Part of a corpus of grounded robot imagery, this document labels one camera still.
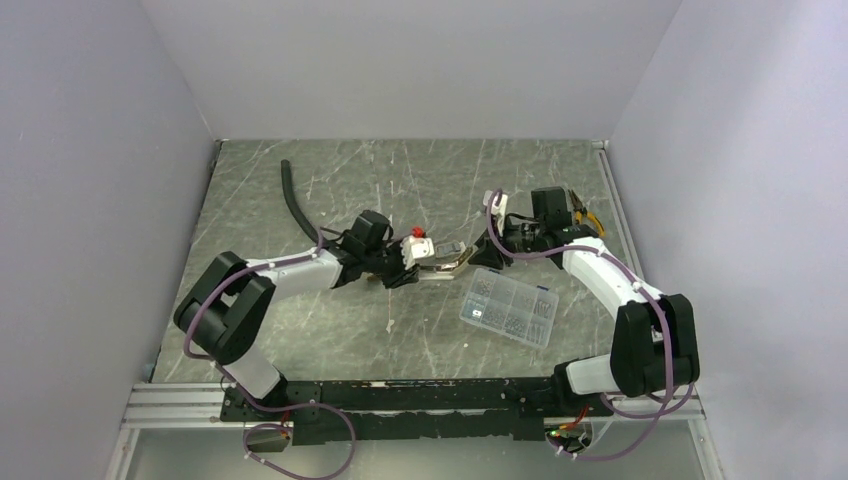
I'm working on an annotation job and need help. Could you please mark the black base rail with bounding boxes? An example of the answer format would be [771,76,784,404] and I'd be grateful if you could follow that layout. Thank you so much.
[220,375,612,446]

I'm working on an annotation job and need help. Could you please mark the aluminium frame rail right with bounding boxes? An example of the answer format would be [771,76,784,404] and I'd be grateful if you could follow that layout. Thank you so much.
[591,139,677,378]

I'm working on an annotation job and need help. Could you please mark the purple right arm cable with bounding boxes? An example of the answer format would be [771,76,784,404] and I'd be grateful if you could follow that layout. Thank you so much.
[485,188,696,463]

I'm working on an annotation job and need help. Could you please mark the white staple box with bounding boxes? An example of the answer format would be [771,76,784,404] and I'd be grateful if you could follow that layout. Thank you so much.
[434,241,466,259]

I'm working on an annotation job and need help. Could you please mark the aluminium frame rail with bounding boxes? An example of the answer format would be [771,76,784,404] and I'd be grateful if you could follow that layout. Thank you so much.
[591,139,677,378]
[122,377,705,431]

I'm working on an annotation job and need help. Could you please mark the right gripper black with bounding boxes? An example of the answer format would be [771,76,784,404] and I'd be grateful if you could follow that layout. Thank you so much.
[468,212,545,270]

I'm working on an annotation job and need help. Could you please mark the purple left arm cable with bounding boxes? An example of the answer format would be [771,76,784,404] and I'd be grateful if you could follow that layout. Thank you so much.
[182,227,357,480]

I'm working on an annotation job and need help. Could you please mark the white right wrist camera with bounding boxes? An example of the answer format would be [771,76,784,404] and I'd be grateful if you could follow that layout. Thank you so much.
[481,190,508,231]

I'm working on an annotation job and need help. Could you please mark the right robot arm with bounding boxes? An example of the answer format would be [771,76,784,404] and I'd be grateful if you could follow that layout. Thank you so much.
[472,187,700,415]

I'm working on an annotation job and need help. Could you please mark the clear plastic screw organizer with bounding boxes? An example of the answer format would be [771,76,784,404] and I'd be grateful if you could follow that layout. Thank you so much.
[459,268,559,349]

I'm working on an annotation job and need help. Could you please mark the orange handled pliers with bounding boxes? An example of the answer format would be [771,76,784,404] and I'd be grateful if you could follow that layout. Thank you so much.
[567,189,606,238]

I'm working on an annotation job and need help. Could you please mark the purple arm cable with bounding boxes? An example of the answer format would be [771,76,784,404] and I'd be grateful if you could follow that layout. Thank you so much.
[485,188,696,463]
[182,227,357,480]

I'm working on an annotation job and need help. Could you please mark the black rubber hose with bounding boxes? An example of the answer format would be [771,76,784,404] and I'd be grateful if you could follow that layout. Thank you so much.
[280,158,323,244]

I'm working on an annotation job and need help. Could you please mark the aluminium frame rail front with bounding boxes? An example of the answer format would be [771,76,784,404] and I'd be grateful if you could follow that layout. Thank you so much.
[122,377,705,431]

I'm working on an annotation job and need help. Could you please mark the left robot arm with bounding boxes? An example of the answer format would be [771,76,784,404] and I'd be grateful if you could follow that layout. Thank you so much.
[173,210,423,420]

